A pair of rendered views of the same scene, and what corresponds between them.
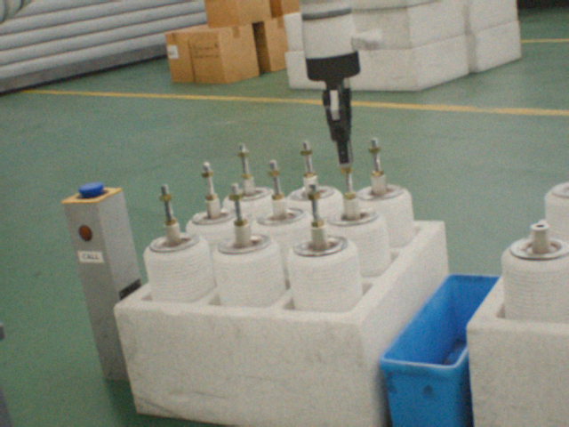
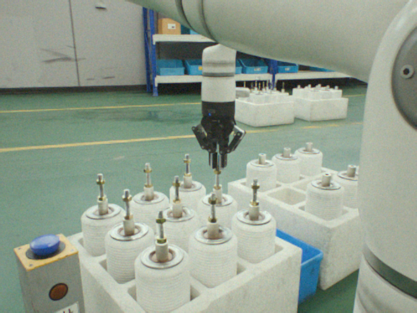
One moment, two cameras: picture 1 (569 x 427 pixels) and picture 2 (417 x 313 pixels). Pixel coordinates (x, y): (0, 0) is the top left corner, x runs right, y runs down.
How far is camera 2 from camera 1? 1.12 m
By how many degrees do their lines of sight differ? 65
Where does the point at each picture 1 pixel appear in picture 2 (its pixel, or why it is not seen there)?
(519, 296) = (334, 207)
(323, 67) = (230, 107)
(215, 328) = (231, 300)
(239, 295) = (231, 269)
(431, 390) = (313, 270)
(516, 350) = (344, 230)
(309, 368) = (277, 292)
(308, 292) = (268, 245)
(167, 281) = (182, 287)
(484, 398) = (331, 261)
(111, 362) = not seen: outside the picture
